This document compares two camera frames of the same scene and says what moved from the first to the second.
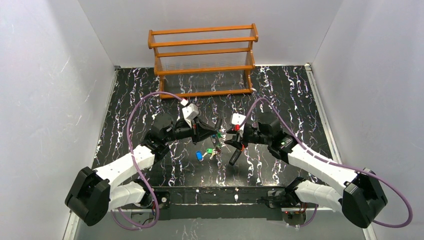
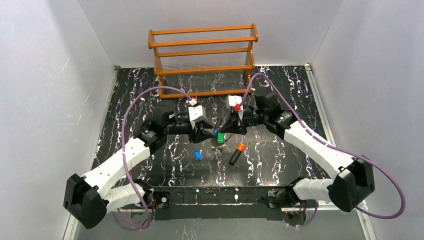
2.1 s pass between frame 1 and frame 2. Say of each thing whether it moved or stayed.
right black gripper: moved
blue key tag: stayed
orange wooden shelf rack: stayed
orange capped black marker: stayed
